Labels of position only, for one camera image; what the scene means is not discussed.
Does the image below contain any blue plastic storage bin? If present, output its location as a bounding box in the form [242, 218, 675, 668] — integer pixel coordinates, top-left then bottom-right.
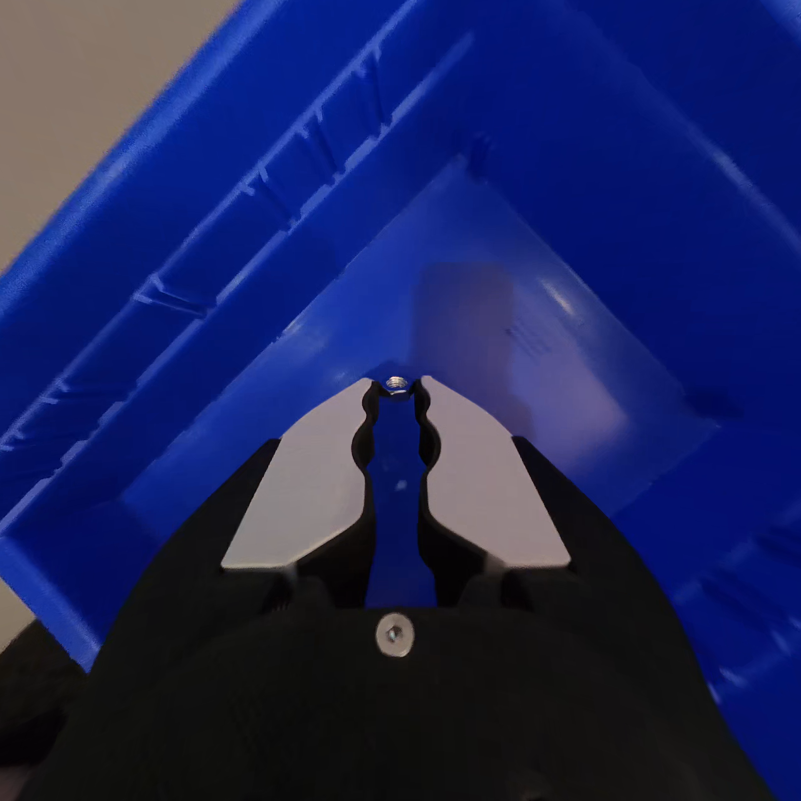
[0, 0, 801, 801]

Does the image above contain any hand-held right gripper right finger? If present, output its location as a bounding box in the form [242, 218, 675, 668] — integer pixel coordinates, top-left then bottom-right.
[411, 374, 573, 608]

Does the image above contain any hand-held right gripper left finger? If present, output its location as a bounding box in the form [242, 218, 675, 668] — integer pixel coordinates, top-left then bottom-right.
[221, 376, 384, 609]

